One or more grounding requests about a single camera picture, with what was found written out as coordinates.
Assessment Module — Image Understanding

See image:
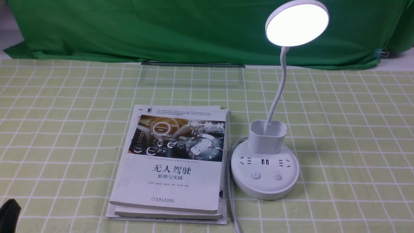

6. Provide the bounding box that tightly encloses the middle white book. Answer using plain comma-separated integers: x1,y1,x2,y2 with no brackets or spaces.
114,110,229,220

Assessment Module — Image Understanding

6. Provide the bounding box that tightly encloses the binder clip on backdrop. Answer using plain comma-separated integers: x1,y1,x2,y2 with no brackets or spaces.
373,48,389,60

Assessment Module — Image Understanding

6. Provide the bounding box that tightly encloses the top self-driving textbook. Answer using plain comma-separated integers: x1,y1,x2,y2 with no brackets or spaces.
109,104,227,214

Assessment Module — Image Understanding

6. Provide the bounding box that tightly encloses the white lamp power cable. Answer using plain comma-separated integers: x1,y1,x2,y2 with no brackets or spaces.
225,137,249,233

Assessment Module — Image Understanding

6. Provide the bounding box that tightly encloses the white desk lamp with base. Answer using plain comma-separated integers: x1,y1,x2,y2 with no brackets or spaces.
227,0,329,200

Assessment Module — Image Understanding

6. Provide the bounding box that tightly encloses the bottom thin white book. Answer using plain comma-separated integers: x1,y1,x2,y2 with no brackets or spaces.
105,112,229,225

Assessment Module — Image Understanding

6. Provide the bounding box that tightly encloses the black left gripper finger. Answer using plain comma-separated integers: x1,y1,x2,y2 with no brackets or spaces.
0,199,22,233

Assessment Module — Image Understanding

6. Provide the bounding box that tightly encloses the green checkered tablecloth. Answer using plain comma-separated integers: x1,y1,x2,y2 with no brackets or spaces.
0,60,414,233

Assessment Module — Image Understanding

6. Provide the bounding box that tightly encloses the clear acrylic sheet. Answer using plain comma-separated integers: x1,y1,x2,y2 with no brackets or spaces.
137,61,246,90

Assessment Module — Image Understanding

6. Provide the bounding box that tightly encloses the green backdrop cloth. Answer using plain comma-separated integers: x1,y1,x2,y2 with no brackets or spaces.
4,0,413,69

